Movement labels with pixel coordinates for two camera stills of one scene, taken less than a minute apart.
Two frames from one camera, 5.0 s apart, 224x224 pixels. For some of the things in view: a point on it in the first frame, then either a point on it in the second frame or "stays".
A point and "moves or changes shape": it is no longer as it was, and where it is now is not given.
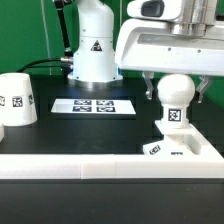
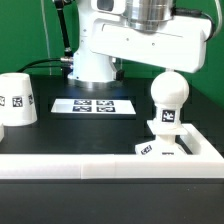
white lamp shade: (17, 100) stays
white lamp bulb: (175, 92) moves or changes shape
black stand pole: (67, 47) stays
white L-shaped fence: (208, 165) stays
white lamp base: (176, 140) moves or changes shape
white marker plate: (94, 106) stays
